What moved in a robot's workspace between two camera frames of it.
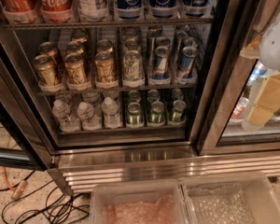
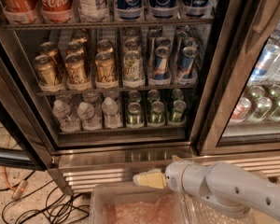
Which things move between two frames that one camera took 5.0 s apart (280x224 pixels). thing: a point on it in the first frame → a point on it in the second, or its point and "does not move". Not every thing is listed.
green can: (157, 114) does not move
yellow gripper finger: (273, 94) → (180, 176)
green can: (133, 114) does not move
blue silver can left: (161, 63) does not move
